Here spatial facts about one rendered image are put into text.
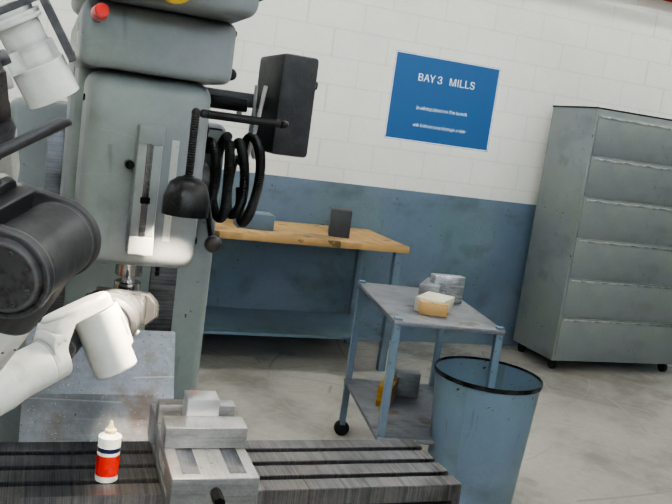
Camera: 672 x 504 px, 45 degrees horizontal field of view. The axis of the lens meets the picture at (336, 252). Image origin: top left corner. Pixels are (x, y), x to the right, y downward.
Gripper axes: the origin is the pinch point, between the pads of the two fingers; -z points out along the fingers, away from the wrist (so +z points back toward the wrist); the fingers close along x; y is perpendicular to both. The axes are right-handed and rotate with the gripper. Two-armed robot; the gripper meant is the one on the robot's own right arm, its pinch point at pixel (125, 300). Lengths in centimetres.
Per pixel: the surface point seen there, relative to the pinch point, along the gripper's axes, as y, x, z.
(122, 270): -5.9, 0.8, 2.3
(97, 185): -21.0, 4.9, 10.8
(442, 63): -102, -154, -470
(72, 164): -22.6, 12.8, -6.9
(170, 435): 22.1, -10.9, 5.7
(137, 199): -19.7, -1.9, 12.9
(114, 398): 28.9, 4.1, -29.6
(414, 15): -133, -126, -463
